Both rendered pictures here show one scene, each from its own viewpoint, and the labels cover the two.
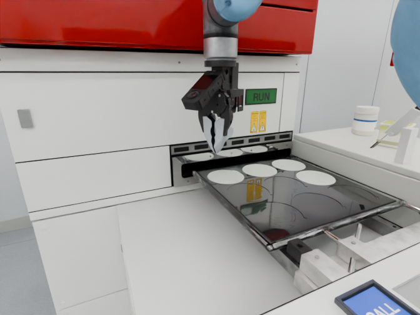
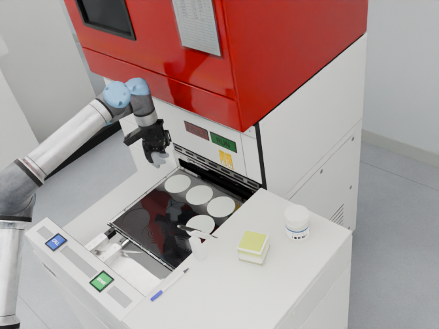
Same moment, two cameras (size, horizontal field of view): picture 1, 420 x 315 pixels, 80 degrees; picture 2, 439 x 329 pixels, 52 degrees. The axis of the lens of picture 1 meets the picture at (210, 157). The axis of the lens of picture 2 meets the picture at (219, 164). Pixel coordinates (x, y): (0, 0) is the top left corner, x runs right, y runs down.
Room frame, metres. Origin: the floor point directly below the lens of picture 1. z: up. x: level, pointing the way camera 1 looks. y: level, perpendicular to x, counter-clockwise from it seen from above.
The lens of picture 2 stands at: (0.43, -1.33, 2.03)
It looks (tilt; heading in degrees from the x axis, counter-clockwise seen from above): 40 degrees down; 74
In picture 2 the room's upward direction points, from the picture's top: 12 degrees counter-clockwise
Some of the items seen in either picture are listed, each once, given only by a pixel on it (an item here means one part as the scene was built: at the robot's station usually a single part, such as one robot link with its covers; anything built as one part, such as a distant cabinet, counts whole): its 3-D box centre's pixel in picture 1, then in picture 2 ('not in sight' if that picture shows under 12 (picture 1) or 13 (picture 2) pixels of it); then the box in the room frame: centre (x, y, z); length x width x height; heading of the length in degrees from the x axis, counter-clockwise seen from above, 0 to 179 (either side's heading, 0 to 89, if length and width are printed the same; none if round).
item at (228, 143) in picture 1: (237, 142); (213, 164); (0.77, -0.09, 0.96); 0.44 x 0.01 x 0.02; 114
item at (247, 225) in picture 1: (221, 199); (146, 194); (0.50, -0.03, 0.90); 0.37 x 0.01 x 0.01; 24
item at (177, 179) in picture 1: (237, 161); (215, 177); (0.77, -0.09, 0.89); 0.44 x 0.02 x 0.10; 114
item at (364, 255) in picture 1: (366, 259); (110, 254); (0.31, -0.24, 0.89); 0.08 x 0.03 x 0.03; 24
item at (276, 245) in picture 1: (345, 222); (140, 246); (0.42, -0.26, 0.90); 0.38 x 0.01 x 0.01; 114
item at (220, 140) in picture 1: (225, 134); (159, 160); (0.59, -0.04, 1.03); 0.06 x 0.03 x 0.09; 143
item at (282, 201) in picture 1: (284, 185); (178, 213); (0.58, -0.19, 0.90); 0.34 x 0.34 x 0.01; 24
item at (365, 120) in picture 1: (364, 120); (296, 224); (0.86, -0.54, 1.01); 0.07 x 0.07 x 0.10
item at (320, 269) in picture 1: (329, 275); (97, 244); (0.28, -0.17, 0.89); 0.08 x 0.03 x 0.03; 24
